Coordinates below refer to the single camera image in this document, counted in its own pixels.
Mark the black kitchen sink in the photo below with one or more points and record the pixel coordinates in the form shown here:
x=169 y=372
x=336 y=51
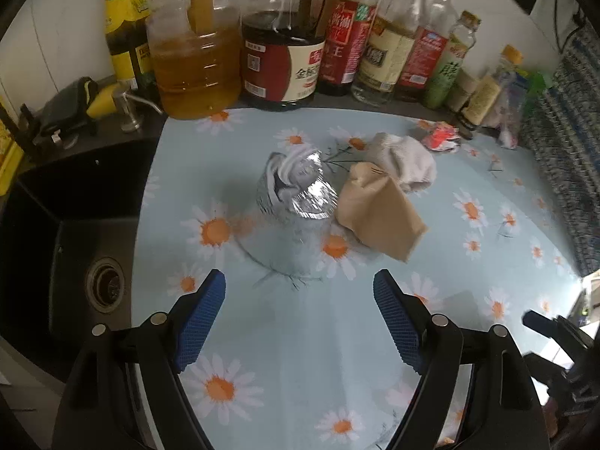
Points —
x=47 y=243

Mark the brown paper bag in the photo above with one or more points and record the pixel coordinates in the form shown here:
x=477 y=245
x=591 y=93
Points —
x=379 y=211

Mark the yellow printed packet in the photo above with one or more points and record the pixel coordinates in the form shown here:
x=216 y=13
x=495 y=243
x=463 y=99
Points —
x=8 y=150

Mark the dark soy sauce jug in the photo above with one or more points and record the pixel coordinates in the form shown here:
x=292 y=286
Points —
x=281 y=65

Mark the metal soap dispenser pump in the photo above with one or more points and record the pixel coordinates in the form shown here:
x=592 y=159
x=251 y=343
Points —
x=129 y=112

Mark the clear bottle with yellow cap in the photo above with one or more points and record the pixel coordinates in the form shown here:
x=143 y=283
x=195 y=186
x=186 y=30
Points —
x=384 y=61

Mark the small white packet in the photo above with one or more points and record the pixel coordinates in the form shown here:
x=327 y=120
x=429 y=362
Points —
x=510 y=138

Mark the yellow and black scrubber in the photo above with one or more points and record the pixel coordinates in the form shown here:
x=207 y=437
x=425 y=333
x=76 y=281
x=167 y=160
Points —
x=105 y=101

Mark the green and yellow bottle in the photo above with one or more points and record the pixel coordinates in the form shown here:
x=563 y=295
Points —
x=124 y=23

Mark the red and white wrapper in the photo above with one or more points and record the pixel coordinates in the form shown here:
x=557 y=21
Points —
x=438 y=137

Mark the blue and white plastic bag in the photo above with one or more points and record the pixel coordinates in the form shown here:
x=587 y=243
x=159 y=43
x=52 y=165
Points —
x=513 y=108

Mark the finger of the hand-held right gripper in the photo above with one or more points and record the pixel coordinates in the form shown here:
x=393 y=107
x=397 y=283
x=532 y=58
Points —
x=539 y=323
x=546 y=365

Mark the blue patterned curtain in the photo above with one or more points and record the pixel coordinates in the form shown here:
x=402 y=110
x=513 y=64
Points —
x=567 y=150

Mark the floral light blue tablecloth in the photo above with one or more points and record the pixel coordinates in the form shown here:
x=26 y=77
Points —
x=468 y=267

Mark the dark bottle with red label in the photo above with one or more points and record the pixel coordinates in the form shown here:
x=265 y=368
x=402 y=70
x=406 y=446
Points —
x=347 y=42

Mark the crumpled white tissue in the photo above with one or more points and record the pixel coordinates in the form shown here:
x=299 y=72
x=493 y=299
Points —
x=408 y=161

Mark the clear bottle with red label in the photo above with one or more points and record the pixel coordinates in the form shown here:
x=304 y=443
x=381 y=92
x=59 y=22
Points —
x=424 y=61

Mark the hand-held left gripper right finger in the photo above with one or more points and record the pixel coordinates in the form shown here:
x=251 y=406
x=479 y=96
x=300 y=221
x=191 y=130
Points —
x=398 y=323

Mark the green sauce bottle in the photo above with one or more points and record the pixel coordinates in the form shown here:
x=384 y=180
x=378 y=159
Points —
x=443 y=79

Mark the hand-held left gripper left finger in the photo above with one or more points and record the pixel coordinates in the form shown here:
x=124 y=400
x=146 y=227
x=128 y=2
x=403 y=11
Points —
x=199 y=323

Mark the green packet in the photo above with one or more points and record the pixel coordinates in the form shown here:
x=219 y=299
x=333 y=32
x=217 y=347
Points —
x=539 y=84

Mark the cooking oil jug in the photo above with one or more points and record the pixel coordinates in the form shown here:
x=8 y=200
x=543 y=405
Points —
x=197 y=70

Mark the small bottle with orange cap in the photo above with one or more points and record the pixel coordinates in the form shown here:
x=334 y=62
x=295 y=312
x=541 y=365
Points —
x=483 y=93

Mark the metal sink drain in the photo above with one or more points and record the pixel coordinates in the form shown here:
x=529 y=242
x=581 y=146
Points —
x=105 y=285

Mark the clear plastic cup with foil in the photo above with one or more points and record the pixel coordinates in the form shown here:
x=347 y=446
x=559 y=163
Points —
x=300 y=197

